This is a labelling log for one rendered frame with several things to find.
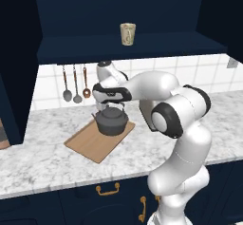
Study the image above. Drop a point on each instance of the wooden tray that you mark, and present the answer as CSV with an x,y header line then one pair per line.
x,y
90,145

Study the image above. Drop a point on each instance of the navy wall cabinet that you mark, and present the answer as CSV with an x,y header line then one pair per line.
x,y
126,50

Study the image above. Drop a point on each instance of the navy cupboard door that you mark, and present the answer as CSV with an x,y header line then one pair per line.
x,y
28,210
221,194

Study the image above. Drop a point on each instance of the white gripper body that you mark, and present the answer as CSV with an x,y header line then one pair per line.
x,y
102,104

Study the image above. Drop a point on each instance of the dark grey kettle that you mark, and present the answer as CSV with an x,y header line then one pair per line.
x,y
111,123

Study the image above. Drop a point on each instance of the brown and grey object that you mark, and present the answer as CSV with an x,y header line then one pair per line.
x,y
3,137

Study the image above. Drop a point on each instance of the grey wall socket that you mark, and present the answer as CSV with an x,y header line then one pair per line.
x,y
232,63

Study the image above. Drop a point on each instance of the wooden hanging spoon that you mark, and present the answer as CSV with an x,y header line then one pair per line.
x,y
86,92

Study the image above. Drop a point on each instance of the navy cabinet door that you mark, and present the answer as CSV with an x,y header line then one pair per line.
x,y
17,61
221,13

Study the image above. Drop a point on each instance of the grey hanging spoon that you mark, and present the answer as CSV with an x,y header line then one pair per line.
x,y
66,94

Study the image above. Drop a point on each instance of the beige mug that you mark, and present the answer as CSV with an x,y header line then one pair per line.
x,y
127,34

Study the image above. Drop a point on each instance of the navy drawer front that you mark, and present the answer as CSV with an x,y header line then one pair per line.
x,y
82,200

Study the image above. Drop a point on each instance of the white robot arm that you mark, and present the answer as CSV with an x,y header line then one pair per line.
x,y
183,130

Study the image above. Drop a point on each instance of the grey hanging ladle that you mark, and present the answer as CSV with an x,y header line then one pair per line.
x,y
77,97

